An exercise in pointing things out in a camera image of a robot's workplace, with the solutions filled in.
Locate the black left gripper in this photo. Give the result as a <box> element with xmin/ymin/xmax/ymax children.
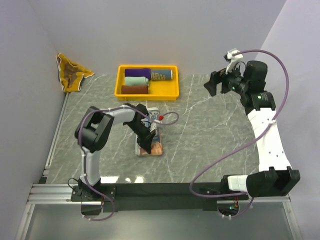
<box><xmin>125</xmin><ymin>121</ymin><xmax>157</xmax><ymax>154</ymax></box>

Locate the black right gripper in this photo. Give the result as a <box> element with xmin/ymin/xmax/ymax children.
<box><xmin>203</xmin><ymin>61</ymin><xmax>248</xmax><ymax>97</ymax></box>

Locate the striped rabbit print towel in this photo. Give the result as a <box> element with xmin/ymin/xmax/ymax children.
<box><xmin>135</xmin><ymin>107</ymin><xmax>164</xmax><ymax>157</ymax></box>

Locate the yellow brown towel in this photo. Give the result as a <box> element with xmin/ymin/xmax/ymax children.
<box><xmin>56</xmin><ymin>53</ymin><xmax>95</xmax><ymax>93</ymax></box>

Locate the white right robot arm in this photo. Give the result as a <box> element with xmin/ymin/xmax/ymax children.
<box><xmin>204</xmin><ymin>60</ymin><xmax>301</xmax><ymax>200</ymax></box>

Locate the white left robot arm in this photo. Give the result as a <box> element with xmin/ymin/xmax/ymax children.
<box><xmin>74</xmin><ymin>103</ymin><xmax>157</xmax><ymax>201</ymax></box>

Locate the yellow plastic tray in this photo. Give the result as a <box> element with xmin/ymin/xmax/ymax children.
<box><xmin>114</xmin><ymin>64</ymin><xmax>180</xmax><ymax>101</ymax></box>

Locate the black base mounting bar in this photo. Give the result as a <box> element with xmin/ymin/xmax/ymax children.
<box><xmin>70</xmin><ymin>182</ymin><xmax>249</xmax><ymax>216</ymax></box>

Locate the brown rolled towel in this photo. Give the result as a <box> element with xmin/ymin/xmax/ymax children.
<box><xmin>121</xmin><ymin>85</ymin><xmax>149</xmax><ymax>95</ymax></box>

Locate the blue lettered rolled towel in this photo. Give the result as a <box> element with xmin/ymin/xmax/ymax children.
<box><xmin>150</xmin><ymin>69</ymin><xmax>173</xmax><ymax>81</ymax></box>

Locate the mint green rolled towel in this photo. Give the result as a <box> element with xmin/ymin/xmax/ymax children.
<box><xmin>124</xmin><ymin>76</ymin><xmax>149</xmax><ymax>86</ymax></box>

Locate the purple rolled towel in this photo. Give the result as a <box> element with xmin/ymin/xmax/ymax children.
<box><xmin>124</xmin><ymin>68</ymin><xmax>151</xmax><ymax>79</ymax></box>

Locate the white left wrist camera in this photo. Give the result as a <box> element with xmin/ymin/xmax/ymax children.
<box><xmin>148</xmin><ymin>115</ymin><xmax>164</xmax><ymax>131</ymax></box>

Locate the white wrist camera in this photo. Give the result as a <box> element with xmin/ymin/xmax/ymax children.
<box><xmin>148</xmin><ymin>115</ymin><xmax>164</xmax><ymax>131</ymax></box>
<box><xmin>224</xmin><ymin>48</ymin><xmax>244</xmax><ymax>74</ymax></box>

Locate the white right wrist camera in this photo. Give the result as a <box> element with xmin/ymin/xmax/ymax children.
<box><xmin>224</xmin><ymin>48</ymin><xmax>244</xmax><ymax>74</ymax></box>

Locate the aluminium frame rail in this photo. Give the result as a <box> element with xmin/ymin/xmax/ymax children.
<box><xmin>26</xmin><ymin>184</ymin><xmax>291</xmax><ymax>205</ymax></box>

